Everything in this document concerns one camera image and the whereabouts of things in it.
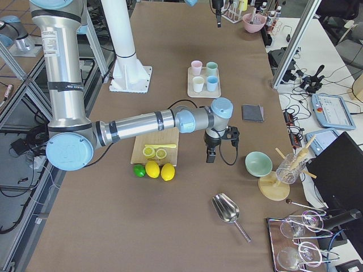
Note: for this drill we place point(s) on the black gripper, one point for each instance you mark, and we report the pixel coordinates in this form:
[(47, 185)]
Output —
[(211, 141), (217, 6)]

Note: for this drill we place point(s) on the green cup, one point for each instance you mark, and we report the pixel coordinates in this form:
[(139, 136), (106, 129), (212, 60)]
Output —
[(211, 69)]

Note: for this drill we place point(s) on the pink cup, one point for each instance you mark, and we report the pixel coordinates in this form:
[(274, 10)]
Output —
[(196, 67)]

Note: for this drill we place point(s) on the blue cup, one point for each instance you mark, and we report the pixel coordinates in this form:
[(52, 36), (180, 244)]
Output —
[(212, 83)]

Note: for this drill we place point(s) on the pale yellow cup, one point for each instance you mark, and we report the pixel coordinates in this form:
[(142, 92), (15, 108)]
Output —
[(197, 84)]

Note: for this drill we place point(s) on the beige rabbit tray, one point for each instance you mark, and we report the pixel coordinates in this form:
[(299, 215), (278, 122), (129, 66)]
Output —
[(204, 93)]

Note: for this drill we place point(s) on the mirror tray with glasses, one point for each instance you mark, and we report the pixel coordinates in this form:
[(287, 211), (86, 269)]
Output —
[(293, 242)]

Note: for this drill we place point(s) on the yellow cup on rack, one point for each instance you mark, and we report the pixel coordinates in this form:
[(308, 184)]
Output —
[(243, 5)]

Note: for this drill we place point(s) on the metal muddler black tip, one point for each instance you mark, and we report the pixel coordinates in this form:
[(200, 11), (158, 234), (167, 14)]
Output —
[(252, 16)]

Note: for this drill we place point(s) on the pink bowl with ice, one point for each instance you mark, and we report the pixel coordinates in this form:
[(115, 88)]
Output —
[(257, 24)]

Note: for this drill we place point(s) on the green bowl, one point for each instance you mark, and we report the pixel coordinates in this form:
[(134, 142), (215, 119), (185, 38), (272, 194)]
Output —
[(258, 164)]

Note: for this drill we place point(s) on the whole lemon outer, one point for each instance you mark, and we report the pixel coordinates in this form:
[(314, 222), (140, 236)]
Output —
[(168, 172)]

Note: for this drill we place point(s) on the wooden cutting board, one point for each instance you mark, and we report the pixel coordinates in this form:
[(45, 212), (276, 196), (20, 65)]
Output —
[(168, 136)]

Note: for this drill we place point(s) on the lemon slice lower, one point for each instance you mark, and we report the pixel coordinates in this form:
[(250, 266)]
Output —
[(161, 153)]

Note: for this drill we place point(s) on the lemon slice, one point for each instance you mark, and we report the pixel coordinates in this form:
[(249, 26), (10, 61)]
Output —
[(148, 152), (161, 153)]

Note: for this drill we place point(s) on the grey folded cloth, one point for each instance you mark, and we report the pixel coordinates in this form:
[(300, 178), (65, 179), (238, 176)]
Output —
[(253, 113)]

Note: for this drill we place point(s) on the yellow plastic knife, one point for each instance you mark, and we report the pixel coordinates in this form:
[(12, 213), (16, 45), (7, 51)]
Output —
[(161, 145)]

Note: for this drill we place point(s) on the metal scoop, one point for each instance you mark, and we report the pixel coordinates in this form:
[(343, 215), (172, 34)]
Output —
[(228, 211)]

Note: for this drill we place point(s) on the whole lemon near lime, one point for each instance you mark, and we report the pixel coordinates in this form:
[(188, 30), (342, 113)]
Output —
[(152, 169)]

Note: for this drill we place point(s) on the lemon slice upper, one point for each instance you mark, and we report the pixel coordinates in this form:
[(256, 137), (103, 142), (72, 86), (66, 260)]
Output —
[(148, 152)]

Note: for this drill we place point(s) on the wooden cup stand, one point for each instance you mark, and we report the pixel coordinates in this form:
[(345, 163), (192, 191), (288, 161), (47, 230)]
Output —
[(276, 190)]

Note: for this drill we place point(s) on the green lime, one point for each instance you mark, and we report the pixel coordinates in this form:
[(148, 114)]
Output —
[(139, 170)]

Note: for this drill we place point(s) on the clear glass mug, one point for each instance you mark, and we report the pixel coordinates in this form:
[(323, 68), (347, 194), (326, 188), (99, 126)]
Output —
[(290, 169)]

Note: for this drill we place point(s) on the blue teach pendant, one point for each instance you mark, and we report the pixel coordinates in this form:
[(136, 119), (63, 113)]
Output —
[(332, 112)]

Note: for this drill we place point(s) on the black monitor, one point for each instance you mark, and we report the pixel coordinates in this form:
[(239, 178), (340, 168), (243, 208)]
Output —
[(338, 171)]

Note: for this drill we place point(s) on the white wire rack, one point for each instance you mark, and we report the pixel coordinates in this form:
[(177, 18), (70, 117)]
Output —
[(231, 11)]

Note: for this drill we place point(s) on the aluminium frame post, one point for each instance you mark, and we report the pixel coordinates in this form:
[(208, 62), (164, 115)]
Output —
[(298, 34)]

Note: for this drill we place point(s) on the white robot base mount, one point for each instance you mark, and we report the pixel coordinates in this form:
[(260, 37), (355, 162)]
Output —
[(129, 74)]

